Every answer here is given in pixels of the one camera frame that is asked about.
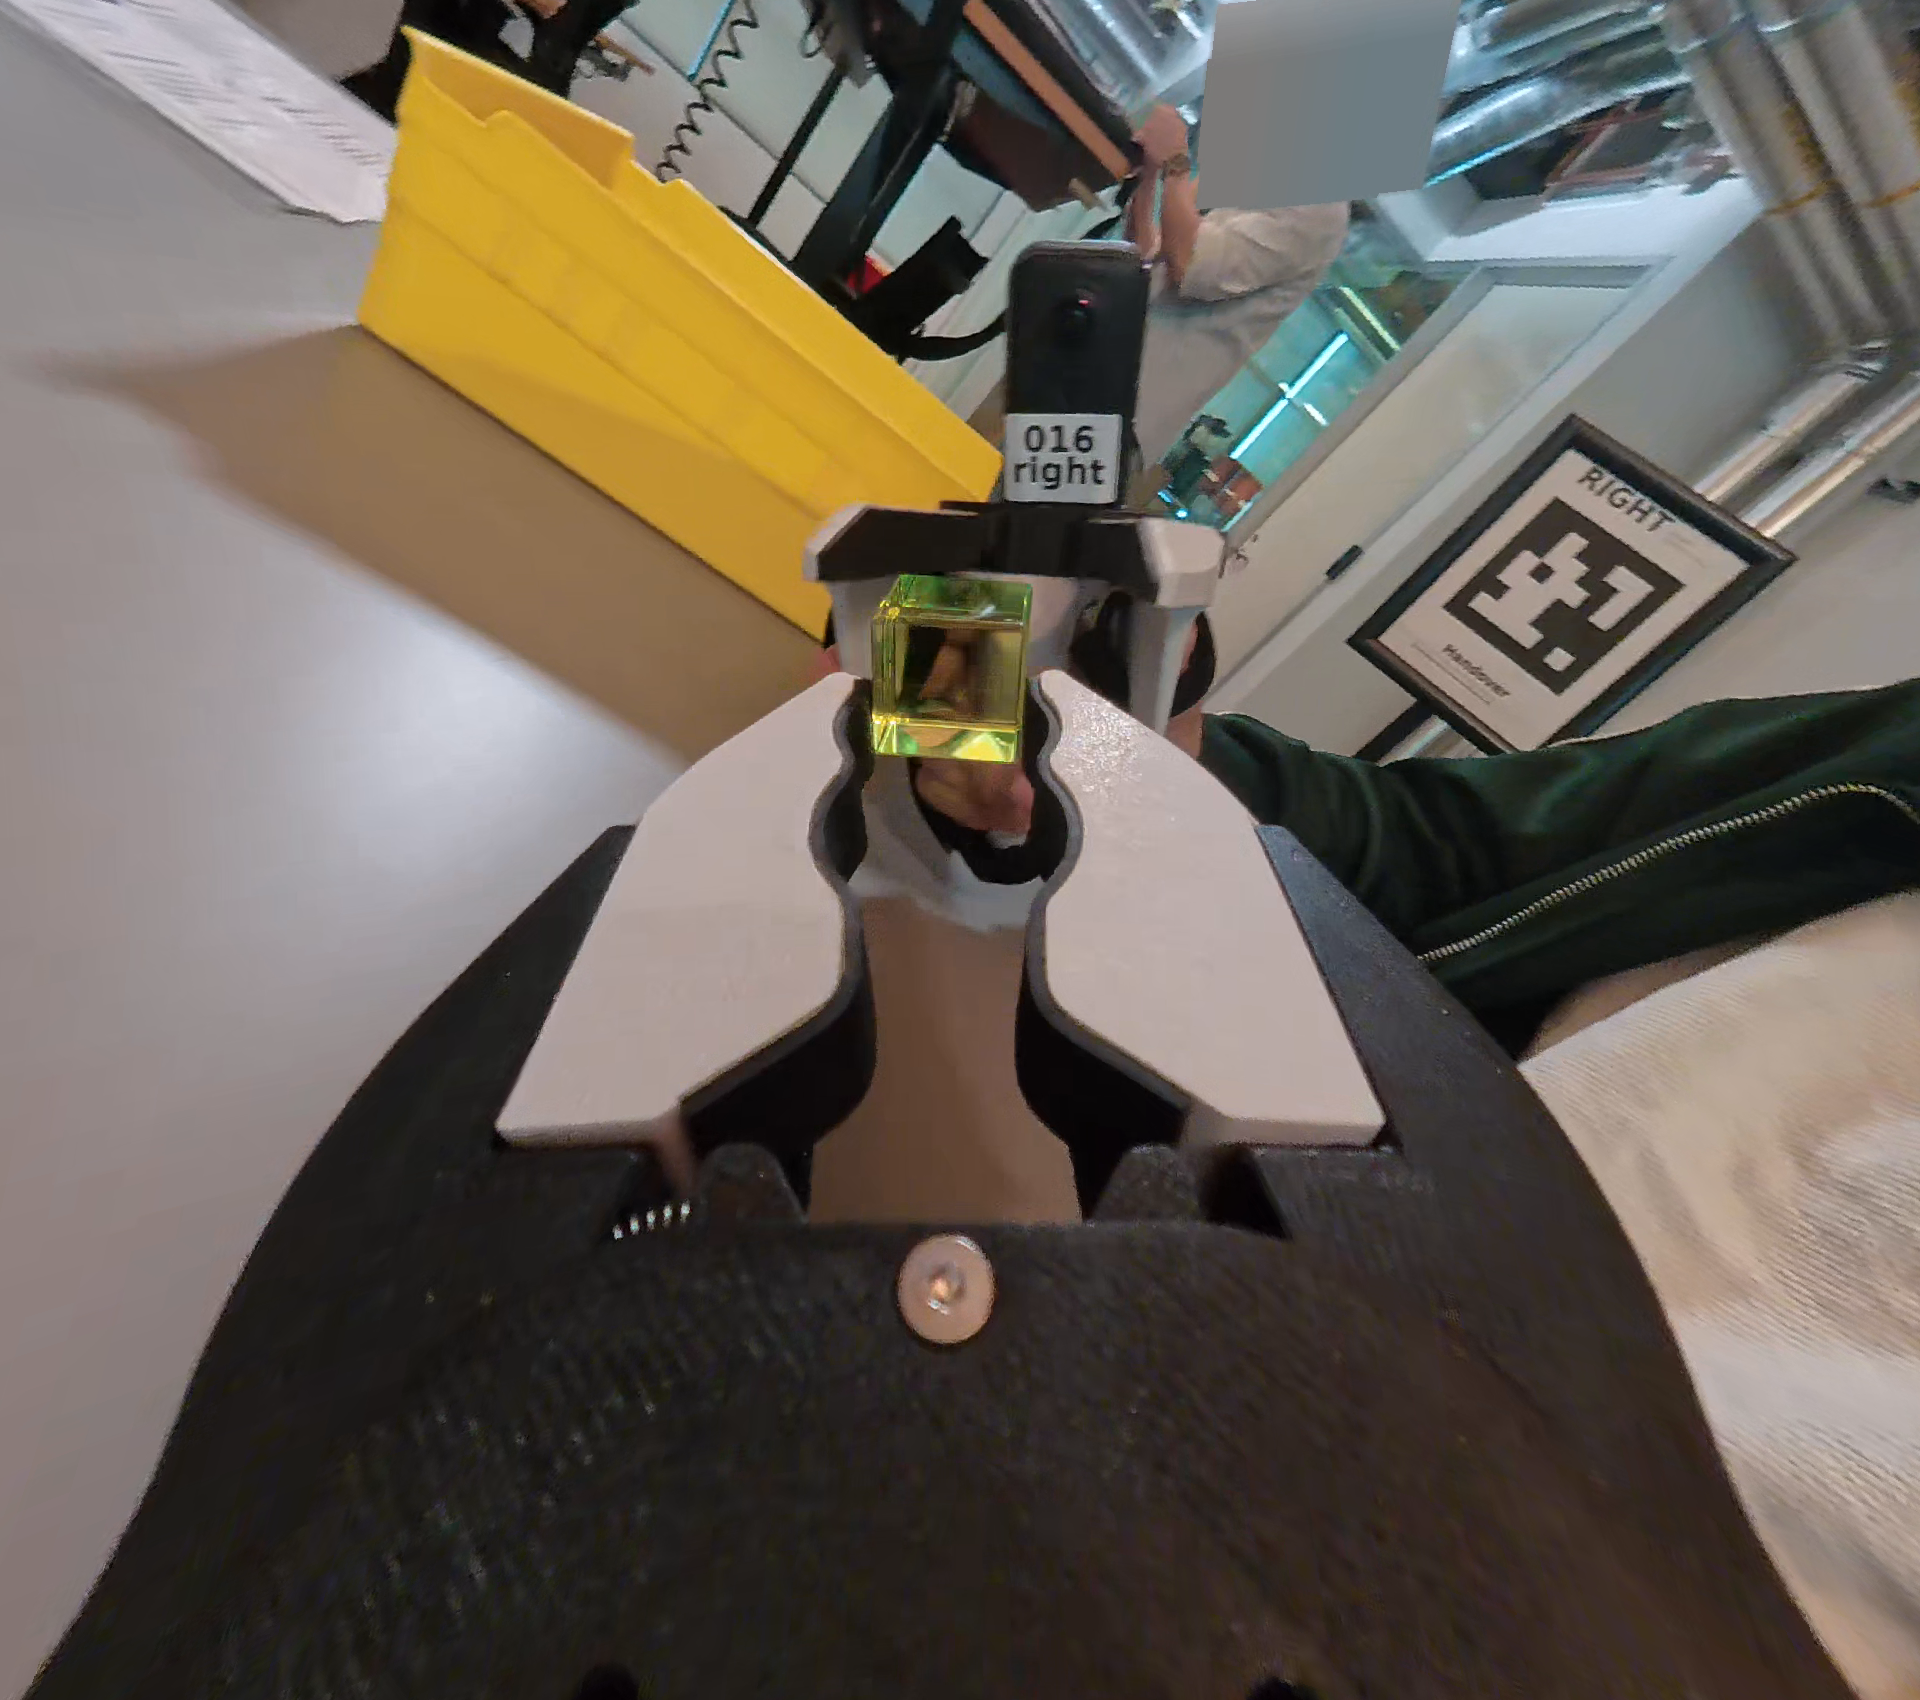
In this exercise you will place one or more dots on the framed marker sign on stand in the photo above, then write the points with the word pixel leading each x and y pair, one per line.
pixel 1574 590

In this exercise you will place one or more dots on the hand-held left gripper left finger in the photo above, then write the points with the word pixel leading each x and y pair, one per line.
pixel 674 980

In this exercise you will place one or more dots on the person's right hand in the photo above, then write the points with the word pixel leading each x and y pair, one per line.
pixel 991 800

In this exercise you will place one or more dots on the yellow plastic bin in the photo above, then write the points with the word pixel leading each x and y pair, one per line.
pixel 601 350

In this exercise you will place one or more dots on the printed paper sheet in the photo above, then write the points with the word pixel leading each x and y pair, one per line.
pixel 181 64

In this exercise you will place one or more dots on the silver ventilation ducts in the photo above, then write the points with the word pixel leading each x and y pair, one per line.
pixel 1770 81

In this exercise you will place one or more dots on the grey desk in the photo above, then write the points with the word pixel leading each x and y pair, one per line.
pixel 225 755

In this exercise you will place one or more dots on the white trousers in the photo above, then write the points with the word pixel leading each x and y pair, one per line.
pixel 1770 1205

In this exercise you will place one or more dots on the green transparent cube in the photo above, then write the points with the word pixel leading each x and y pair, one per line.
pixel 953 665

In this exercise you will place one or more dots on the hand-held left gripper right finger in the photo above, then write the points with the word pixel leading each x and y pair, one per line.
pixel 1201 980

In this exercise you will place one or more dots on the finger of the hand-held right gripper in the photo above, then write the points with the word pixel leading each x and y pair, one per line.
pixel 833 561
pixel 1184 561

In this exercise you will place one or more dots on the black tilting work table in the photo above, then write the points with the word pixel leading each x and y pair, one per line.
pixel 1035 118

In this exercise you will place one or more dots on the dark green zip jacket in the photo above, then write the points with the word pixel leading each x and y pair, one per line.
pixel 1725 935

